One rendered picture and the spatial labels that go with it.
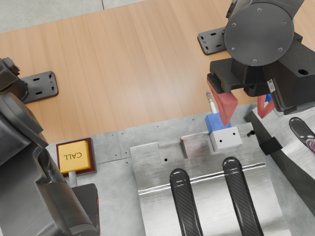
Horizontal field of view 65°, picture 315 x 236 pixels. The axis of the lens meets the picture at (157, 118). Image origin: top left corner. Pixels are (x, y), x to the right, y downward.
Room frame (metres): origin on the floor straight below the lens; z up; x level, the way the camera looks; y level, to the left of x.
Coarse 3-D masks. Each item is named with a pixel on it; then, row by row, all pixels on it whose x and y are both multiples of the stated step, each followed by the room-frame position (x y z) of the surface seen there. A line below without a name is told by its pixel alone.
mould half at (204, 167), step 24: (192, 144) 0.12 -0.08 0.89; (144, 168) 0.06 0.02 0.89; (168, 168) 0.07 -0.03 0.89; (192, 168) 0.07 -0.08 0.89; (216, 168) 0.08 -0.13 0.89; (264, 168) 0.09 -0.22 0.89; (144, 192) 0.02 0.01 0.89; (168, 192) 0.02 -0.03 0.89; (216, 192) 0.03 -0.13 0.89; (264, 192) 0.04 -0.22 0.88; (144, 216) -0.02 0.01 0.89; (168, 216) -0.02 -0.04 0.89; (216, 216) -0.01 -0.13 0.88; (264, 216) 0.00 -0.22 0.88
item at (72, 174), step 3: (69, 171) 0.04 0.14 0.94; (72, 171) 0.04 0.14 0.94; (75, 171) 0.04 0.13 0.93; (69, 174) 0.03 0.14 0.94; (72, 174) 0.04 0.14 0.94; (75, 174) 0.04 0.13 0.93; (69, 177) 0.03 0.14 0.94; (72, 177) 0.03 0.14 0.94; (75, 177) 0.03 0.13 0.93; (69, 180) 0.02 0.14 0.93; (72, 180) 0.03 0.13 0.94; (75, 180) 0.03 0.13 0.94; (72, 183) 0.02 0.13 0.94; (75, 183) 0.02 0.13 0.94; (72, 186) 0.02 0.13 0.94; (75, 186) 0.02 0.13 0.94
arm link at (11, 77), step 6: (0, 60) 0.24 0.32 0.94; (0, 66) 0.22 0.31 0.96; (6, 66) 0.23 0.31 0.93; (0, 72) 0.21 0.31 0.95; (6, 72) 0.21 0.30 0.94; (0, 78) 0.20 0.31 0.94; (6, 78) 0.21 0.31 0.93; (12, 78) 0.22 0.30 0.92; (0, 84) 0.20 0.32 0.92; (6, 84) 0.20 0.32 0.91; (0, 90) 0.19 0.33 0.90
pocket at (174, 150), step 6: (180, 138) 0.13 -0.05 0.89; (162, 144) 0.12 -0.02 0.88; (168, 144) 0.12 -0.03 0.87; (174, 144) 0.12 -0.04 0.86; (180, 144) 0.13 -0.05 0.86; (162, 150) 0.11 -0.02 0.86; (168, 150) 0.11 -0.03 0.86; (174, 150) 0.11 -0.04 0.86; (180, 150) 0.11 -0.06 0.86; (162, 156) 0.10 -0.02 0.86; (168, 156) 0.10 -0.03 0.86; (174, 156) 0.10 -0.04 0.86; (180, 156) 0.10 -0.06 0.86; (186, 156) 0.10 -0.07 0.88; (162, 162) 0.08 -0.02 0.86
